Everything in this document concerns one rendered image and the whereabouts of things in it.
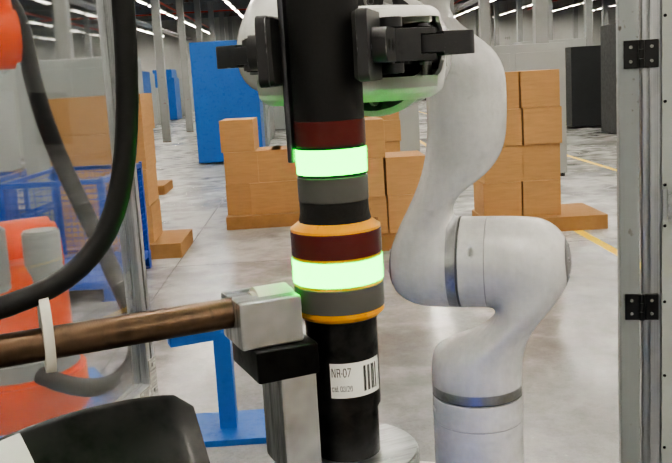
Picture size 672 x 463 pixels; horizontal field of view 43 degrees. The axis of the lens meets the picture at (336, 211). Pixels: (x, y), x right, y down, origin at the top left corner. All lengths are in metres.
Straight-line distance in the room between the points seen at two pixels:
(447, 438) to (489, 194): 7.51
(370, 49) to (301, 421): 0.17
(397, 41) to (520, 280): 0.69
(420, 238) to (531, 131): 7.57
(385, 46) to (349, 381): 0.16
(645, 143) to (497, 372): 1.19
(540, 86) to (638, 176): 6.45
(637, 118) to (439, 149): 1.19
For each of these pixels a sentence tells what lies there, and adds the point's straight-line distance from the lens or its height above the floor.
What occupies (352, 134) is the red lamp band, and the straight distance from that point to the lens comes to 0.39.
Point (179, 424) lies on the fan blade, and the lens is 0.56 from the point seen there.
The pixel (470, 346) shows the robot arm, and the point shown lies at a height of 1.28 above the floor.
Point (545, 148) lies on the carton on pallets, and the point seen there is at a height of 0.82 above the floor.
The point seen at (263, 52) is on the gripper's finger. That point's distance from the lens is 0.39.
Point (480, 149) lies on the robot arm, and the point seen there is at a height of 1.54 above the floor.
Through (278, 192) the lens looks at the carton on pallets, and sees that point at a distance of 9.73.
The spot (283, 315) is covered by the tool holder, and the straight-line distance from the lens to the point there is 0.39.
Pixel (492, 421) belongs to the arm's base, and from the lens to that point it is 1.15.
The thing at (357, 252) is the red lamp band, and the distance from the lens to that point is 0.39.
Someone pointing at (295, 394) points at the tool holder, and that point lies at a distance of 0.40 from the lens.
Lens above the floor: 1.64
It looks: 9 degrees down
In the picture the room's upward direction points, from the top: 3 degrees counter-clockwise
